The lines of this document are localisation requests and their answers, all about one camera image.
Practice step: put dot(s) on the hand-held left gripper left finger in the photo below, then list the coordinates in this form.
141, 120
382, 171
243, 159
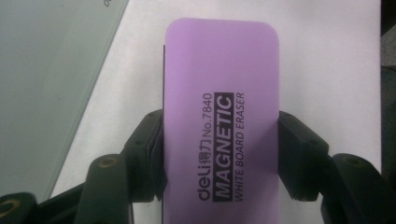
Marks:
146, 155

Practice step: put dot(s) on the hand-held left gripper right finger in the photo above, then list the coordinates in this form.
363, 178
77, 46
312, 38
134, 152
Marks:
300, 155

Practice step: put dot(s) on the purple whiteboard eraser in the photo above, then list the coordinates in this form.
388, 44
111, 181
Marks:
221, 124

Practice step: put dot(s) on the glass whiteboard with black scribble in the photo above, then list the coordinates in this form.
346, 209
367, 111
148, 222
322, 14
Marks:
46, 87

